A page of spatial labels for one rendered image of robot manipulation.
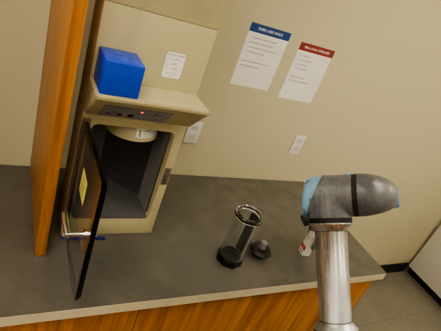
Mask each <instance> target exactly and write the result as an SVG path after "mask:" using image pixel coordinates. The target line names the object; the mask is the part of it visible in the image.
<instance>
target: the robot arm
mask: <svg viewBox="0 0 441 331"><path fill-rule="evenodd" d="M399 207H400V193H399V189H398V188H397V187H396V185H395V184H394V183H393V182H392V181H390V180H389V179H386V178H384V177H381V176H378V175H373V174H367V173H357V174H353V173H349V172H346V173H344V174H343V175H321V176H313V177H309V178H308V179H307V180H306V182H305V184H304V188H303V195H302V213H303V214H302V215H301V221H302V222H303V225H304V226H309V225H310V226H309V230H308V233H309V231H314V232H315V240H314V241H313V244H312V245H311V250H312V251H314V250H316V272H317V288H318V316H319V320H318V322H317V323H316V324H315V325H314V326H313V329H314V331H359V329H358V327H357V326H356V325H355V324H354V323H353V322H352V309H351V296H350V273H349V262H348V238H347V229H348V228H349V227H350V226H351V224H352V217H364V216H370V215H377V214H379V213H384V212H386V211H389V210H391V209H392V208H399ZM308 233H307V234H308Z"/></svg>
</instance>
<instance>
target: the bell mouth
mask: <svg viewBox="0 0 441 331"><path fill-rule="evenodd" d="M105 127H106V129H107V130H108V131H109V132H111V133H112V134H114V135H115V136H117V137H120V138H122V139H125V140H128V141H133V142H140V143H145V142H149V141H152V140H154V139H156V138H157V136H158V132H157V131H154V130H148V129H137V128H131V127H120V126H113V125H105Z"/></svg>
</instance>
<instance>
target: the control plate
mask: <svg viewBox="0 0 441 331"><path fill-rule="evenodd" d="M107 112H109V113H110V114H107ZM141 112H144V113H143V114H141ZM117 114H122V116H117ZM129 114H131V115H134V116H133V117H132V118H129V119H134V120H144V121H154V122H160V123H163V122H164V121H165V120H167V119H169V118H170V117H171V116H172V115H174V114H168V113H163V112H154V111H149V110H140V109H135V108H126V107H121V106H112V105H107V104H106V105H105V106H104V107H103V109H102V110H101V111H100V112H99V113H98V115H103V116H113V117H119V118H128V117H127V116H128V115H129ZM155 114H158V115H157V116H156V115H155ZM139 116H141V119H140V118H139ZM147 118H150V119H149V120H148V119H147ZM155 119H158V120H157V121H156V120H155Z"/></svg>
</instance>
